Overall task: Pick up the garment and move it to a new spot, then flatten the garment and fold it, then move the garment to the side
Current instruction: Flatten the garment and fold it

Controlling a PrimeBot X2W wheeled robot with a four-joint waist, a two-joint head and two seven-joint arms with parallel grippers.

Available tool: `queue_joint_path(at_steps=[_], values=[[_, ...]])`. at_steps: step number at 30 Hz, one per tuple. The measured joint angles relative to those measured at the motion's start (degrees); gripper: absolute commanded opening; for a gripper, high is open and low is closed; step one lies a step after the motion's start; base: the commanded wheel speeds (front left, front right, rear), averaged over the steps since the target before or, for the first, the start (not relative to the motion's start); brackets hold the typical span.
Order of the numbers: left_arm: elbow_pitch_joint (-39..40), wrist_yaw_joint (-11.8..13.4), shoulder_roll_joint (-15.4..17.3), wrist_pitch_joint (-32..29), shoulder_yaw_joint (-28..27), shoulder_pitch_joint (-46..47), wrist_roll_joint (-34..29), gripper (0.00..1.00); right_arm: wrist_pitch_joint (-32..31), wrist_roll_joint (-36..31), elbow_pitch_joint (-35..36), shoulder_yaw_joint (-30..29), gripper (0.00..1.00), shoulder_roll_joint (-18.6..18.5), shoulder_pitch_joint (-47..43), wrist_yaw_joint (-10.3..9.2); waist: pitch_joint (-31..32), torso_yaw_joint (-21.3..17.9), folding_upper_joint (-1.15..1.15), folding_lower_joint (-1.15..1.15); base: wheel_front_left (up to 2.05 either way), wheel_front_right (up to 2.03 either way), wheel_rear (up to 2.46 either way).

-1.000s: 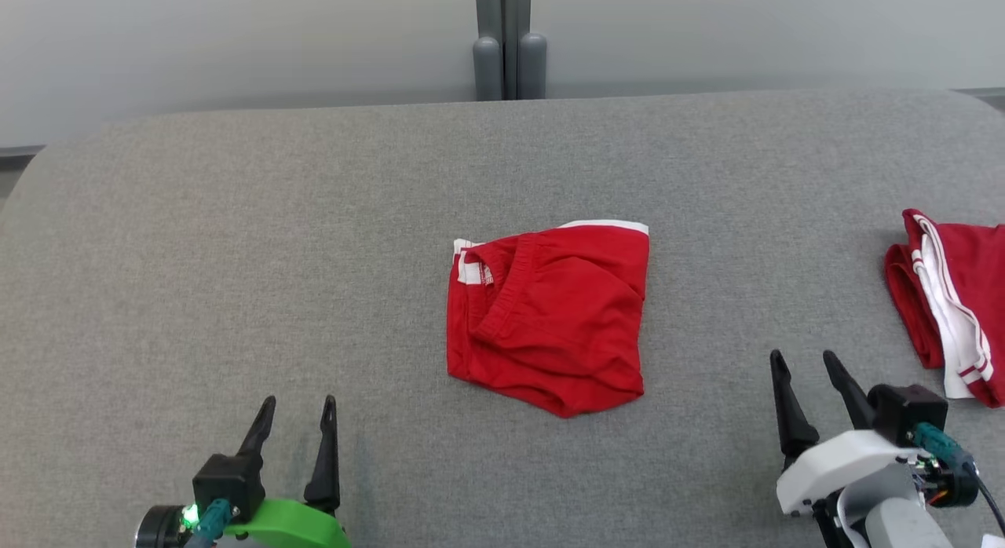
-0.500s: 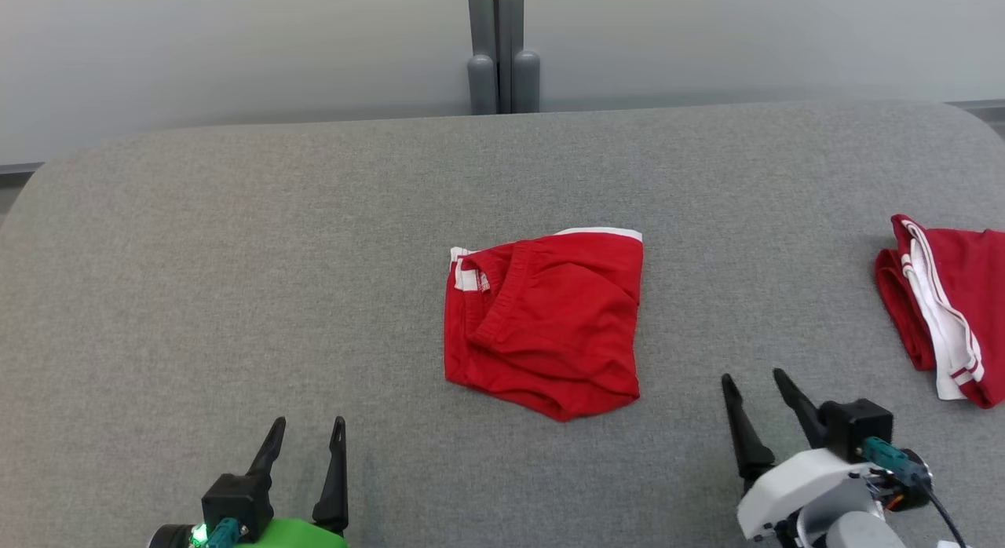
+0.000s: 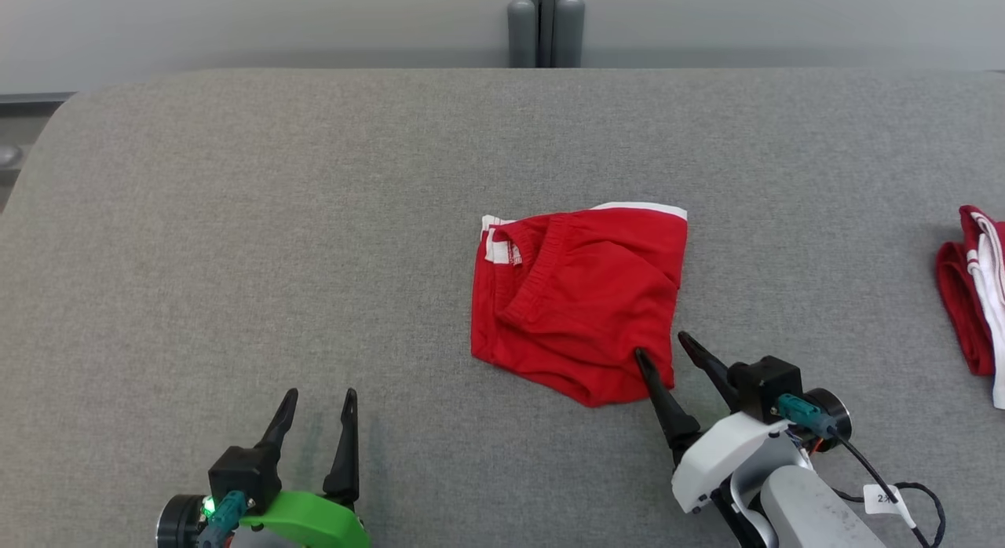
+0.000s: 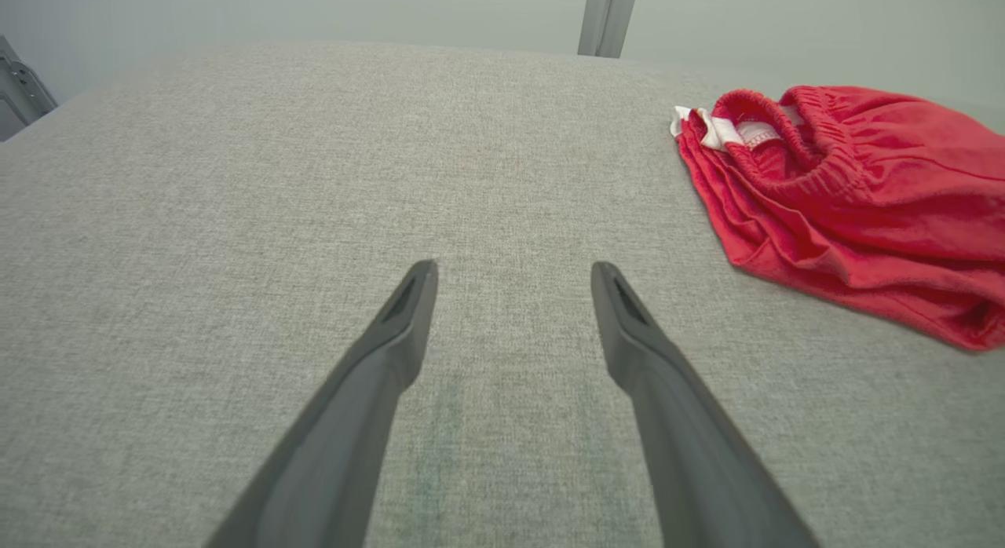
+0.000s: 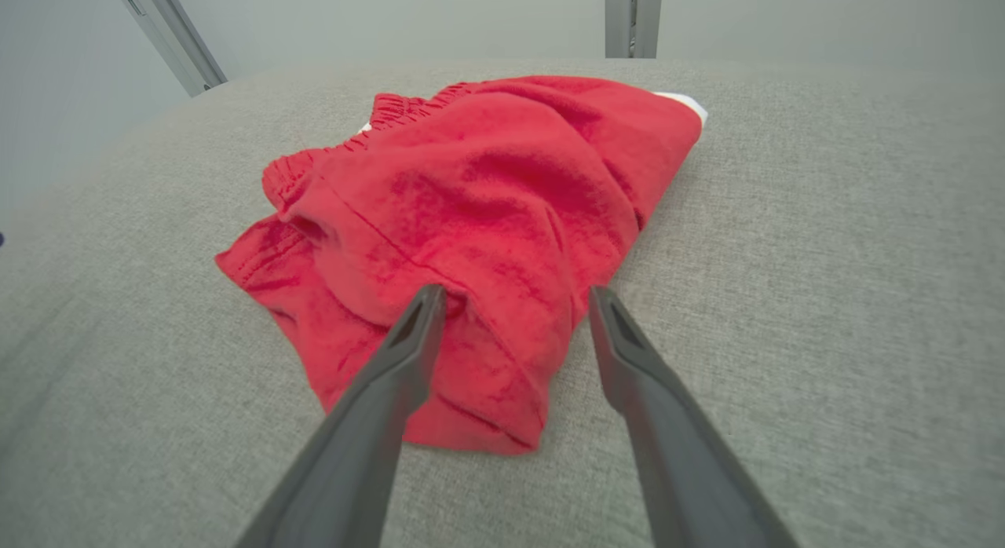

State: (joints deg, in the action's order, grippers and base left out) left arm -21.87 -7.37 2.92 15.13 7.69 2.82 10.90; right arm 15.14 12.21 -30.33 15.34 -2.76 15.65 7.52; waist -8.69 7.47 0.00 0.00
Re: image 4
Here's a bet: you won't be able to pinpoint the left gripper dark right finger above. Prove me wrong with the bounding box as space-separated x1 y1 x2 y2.
590 261 823 548

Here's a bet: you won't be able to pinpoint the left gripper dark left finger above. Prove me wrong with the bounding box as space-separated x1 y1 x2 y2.
204 258 440 548

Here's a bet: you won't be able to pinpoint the red shorts with elastic waistband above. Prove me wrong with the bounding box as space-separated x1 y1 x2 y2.
669 84 1005 353

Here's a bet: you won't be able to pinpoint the grey partition post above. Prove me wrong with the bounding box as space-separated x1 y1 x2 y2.
605 0 641 60
577 0 615 58

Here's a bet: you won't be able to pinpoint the grey metal wall rail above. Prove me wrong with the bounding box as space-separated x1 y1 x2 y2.
0 33 59 143

